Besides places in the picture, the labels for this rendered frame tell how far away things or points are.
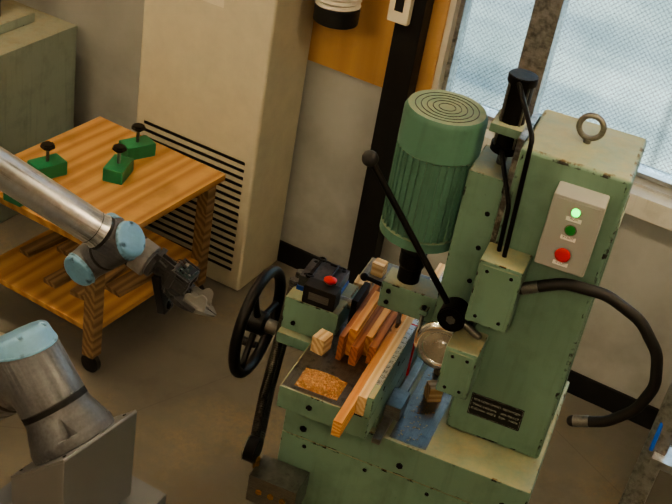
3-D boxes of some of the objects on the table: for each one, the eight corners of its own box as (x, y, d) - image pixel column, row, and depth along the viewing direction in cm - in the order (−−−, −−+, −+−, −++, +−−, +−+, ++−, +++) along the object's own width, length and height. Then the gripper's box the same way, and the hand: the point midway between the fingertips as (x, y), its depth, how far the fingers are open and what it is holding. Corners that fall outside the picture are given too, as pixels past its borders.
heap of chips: (306, 367, 253) (307, 360, 252) (348, 383, 251) (349, 376, 250) (294, 384, 248) (295, 378, 247) (336, 401, 245) (337, 394, 244)
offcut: (319, 342, 262) (322, 327, 259) (331, 348, 260) (333, 333, 258) (309, 350, 259) (312, 335, 256) (321, 356, 257) (324, 341, 255)
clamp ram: (335, 303, 275) (341, 272, 270) (364, 313, 273) (370, 283, 268) (321, 322, 267) (327, 291, 263) (351, 333, 266) (357, 302, 261)
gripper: (150, 257, 287) (217, 308, 286) (168, 241, 295) (233, 291, 294) (137, 279, 292) (203, 329, 291) (155, 263, 300) (220, 312, 299)
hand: (210, 314), depth 294 cm, fingers closed
